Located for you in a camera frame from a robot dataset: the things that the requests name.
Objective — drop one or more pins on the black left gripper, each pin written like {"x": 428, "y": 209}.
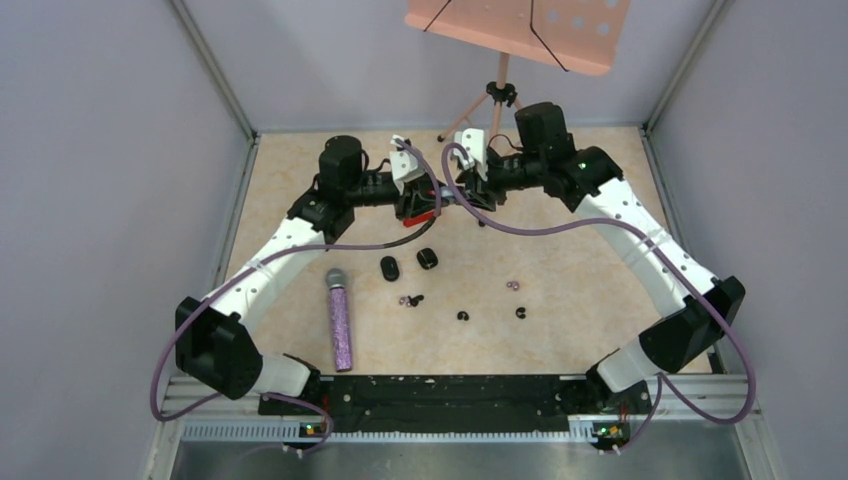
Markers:
{"x": 420, "y": 200}

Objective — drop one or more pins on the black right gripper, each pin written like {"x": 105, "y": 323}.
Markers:
{"x": 481, "y": 194}

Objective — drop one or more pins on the silver blue earbud charging case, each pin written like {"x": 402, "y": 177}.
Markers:
{"x": 447, "y": 196}

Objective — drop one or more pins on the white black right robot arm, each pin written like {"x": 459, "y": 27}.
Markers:
{"x": 694, "y": 305}

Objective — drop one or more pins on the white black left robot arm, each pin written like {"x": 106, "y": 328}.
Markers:
{"x": 214, "y": 335}

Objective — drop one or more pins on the black glossy earbud case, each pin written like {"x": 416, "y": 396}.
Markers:
{"x": 427, "y": 258}

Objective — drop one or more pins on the black oval earbud case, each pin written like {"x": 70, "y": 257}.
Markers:
{"x": 389, "y": 268}

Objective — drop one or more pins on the red toy window brick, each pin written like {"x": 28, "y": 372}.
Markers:
{"x": 417, "y": 220}

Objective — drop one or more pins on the black earbud pair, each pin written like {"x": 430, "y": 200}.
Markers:
{"x": 414, "y": 301}

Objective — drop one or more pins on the purple glitter microphone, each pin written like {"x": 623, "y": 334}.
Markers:
{"x": 339, "y": 315}

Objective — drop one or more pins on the pink music stand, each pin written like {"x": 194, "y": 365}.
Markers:
{"x": 576, "y": 36}

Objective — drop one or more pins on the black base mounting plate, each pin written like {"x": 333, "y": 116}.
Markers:
{"x": 445, "y": 404}

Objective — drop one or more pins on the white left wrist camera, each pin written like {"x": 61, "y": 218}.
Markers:
{"x": 404, "y": 163}

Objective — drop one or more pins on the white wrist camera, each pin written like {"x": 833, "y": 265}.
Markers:
{"x": 404, "y": 163}
{"x": 473, "y": 156}

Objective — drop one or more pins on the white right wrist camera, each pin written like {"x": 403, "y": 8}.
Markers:
{"x": 473, "y": 156}

